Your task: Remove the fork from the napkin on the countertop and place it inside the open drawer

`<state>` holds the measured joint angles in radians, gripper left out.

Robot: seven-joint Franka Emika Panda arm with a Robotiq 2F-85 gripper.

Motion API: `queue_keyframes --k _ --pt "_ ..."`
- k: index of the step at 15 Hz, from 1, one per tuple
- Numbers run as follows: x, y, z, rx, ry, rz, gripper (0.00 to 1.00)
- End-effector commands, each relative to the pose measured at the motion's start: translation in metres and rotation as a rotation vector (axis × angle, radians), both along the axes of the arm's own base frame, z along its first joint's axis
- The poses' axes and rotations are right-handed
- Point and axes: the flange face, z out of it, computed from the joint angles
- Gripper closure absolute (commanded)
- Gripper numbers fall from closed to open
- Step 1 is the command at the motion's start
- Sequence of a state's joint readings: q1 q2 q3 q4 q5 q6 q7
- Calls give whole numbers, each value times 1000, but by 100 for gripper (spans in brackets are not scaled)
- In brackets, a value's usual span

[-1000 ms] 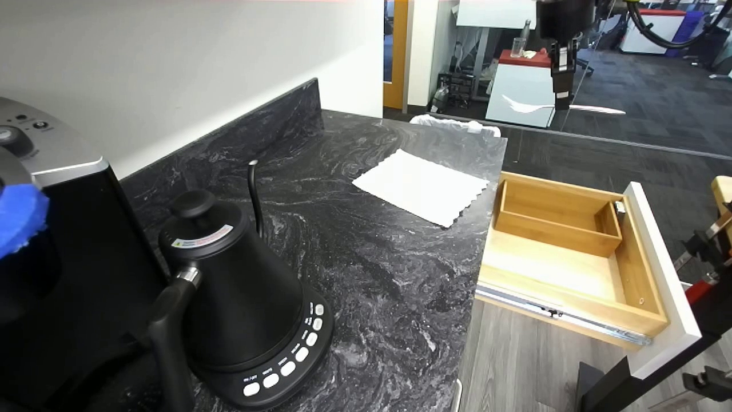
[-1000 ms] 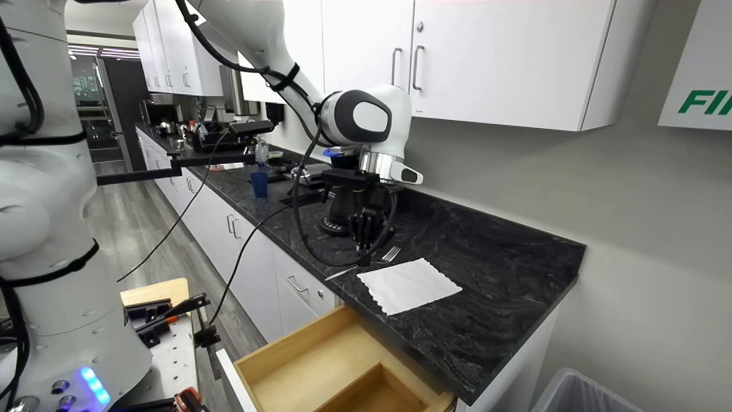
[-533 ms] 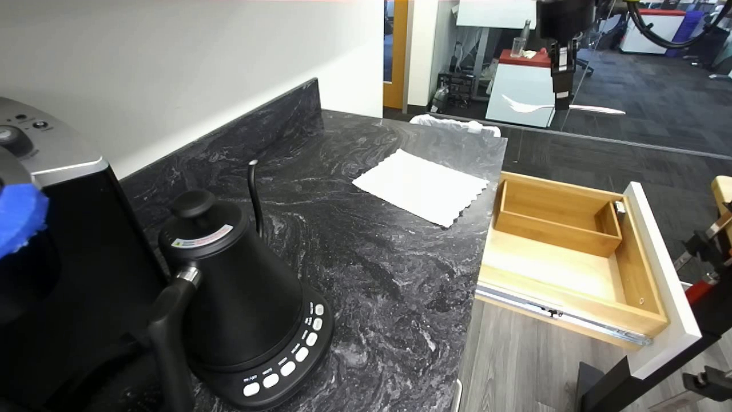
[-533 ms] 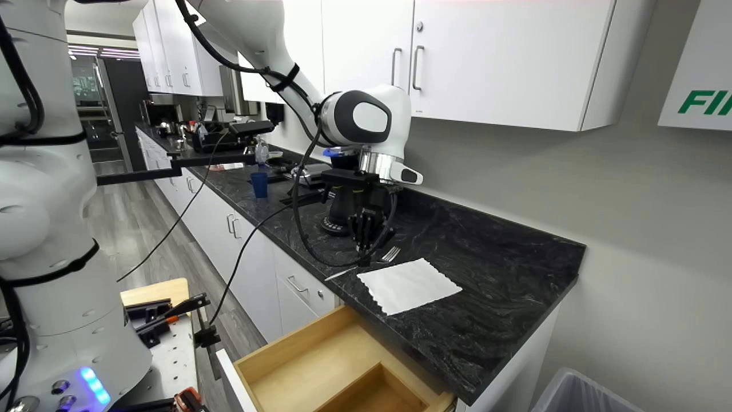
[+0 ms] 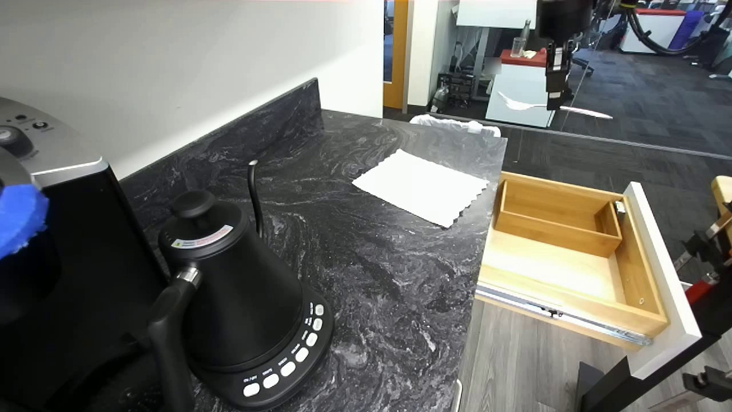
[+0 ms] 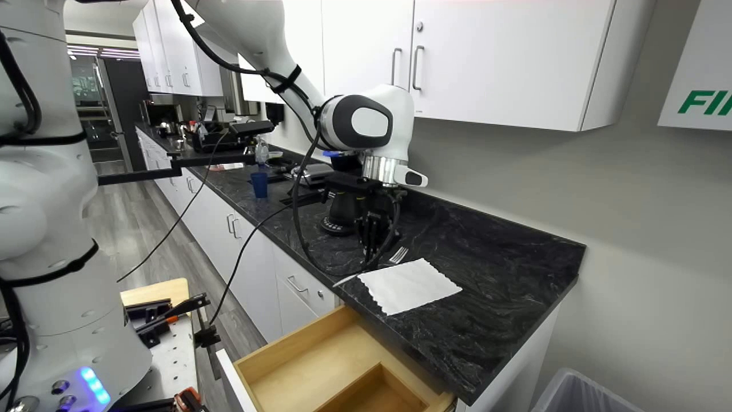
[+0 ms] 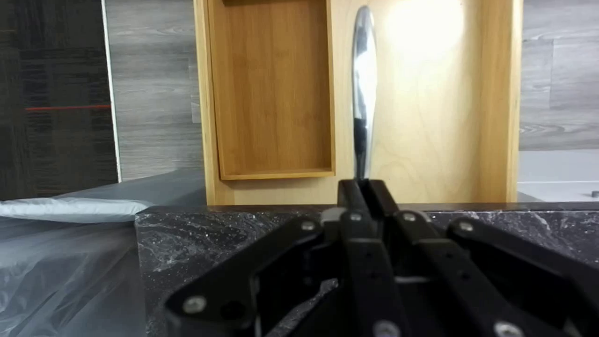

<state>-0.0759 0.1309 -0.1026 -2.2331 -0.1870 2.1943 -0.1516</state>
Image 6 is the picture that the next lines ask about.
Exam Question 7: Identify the white lower cabinets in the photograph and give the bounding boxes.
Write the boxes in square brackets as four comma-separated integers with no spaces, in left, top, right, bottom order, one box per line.
[136,125,347,346]

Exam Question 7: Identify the silver cabinet door handle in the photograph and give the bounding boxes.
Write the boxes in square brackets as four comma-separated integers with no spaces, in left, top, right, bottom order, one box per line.
[409,43,428,95]
[388,46,406,93]

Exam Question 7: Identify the light wooden board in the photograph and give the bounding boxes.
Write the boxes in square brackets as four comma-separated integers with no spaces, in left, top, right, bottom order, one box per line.
[120,274,193,310]

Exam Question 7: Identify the white paper napkin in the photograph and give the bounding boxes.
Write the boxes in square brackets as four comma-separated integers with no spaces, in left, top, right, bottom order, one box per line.
[331,256,467,318]

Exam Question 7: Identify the black electric kettle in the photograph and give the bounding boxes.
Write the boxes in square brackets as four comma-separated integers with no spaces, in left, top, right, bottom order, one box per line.
[318,190,369,238]

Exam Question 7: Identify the small black cable clamp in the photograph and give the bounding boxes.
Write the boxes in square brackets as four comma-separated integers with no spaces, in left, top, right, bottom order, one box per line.
[193,323,225,354]

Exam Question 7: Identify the grey stereo camera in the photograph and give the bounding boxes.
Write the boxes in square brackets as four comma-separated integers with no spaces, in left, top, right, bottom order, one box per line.
[299,163,338,187]

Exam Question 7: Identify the thin black cable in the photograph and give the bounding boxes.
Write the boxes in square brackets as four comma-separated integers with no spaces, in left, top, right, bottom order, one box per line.
[207,198,297,331]
[114,180,207,286]

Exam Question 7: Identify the black boom pole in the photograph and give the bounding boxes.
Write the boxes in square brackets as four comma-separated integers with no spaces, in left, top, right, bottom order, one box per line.
[96,147,263,187]

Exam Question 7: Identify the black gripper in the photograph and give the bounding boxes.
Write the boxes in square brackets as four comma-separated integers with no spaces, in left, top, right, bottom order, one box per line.
[354,182,409,268]

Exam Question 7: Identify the white box green lettering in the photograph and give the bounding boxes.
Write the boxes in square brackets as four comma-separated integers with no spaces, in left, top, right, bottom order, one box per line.
[657,0,732,132]

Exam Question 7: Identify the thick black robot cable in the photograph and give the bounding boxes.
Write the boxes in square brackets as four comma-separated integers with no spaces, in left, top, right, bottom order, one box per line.
[169,0,406,284]

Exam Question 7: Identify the small blue bottle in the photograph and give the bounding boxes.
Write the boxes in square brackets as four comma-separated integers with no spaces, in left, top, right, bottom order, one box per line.
[247,163,275,201]

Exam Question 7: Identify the white upper wall cabinet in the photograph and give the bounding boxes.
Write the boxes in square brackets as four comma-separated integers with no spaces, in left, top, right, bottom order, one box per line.
[306,0,658,135]

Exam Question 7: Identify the red black clamp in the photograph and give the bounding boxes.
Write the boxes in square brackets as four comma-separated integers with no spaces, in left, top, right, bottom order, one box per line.
[169,385,209,412]

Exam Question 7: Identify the black silver coffee maker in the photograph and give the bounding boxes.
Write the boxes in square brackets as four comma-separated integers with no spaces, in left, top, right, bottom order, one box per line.
[323,147,395,230]

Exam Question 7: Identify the perforated metal cart top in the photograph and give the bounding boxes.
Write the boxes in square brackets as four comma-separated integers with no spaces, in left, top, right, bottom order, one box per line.
[113,305,204,410]

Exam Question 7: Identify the black hand tools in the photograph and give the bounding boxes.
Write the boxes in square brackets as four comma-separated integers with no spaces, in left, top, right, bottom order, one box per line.
[122,292,213,339]

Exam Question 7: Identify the distant white wall cabinets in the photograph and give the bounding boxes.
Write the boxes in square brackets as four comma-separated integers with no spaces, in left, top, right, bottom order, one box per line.
[130,0,229,101]

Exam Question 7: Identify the trash bin white liner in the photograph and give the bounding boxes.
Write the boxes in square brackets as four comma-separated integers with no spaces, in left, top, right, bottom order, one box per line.
[531,369,649,412]

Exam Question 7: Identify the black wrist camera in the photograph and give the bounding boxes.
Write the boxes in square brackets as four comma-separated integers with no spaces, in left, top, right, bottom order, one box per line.
[326,170,385,196]

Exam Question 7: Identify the open wooden drawer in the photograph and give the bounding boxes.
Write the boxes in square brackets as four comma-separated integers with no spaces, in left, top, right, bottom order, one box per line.
[216,305,460,412]

